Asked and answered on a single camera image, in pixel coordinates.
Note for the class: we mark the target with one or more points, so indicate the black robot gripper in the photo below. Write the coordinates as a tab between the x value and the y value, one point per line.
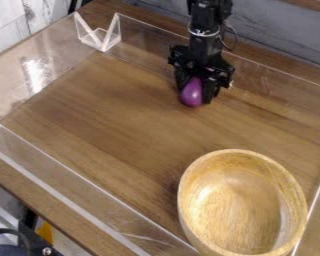
199	59

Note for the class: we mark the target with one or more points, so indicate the purple toy eggplant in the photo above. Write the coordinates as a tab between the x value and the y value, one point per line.
191	94

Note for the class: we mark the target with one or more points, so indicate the brown wooden bowl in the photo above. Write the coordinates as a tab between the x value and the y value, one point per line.
242	206

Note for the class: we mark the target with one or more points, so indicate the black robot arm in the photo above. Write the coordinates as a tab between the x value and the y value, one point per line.
209	15

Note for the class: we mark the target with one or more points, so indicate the clear acrylic corner bracket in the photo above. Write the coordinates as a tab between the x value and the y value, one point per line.
102	39

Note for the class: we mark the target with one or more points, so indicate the clear acrylic tray wall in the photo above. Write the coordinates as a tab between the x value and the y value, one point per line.
96	138

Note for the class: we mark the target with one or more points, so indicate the black clamp with cable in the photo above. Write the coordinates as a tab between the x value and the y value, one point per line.
25	247

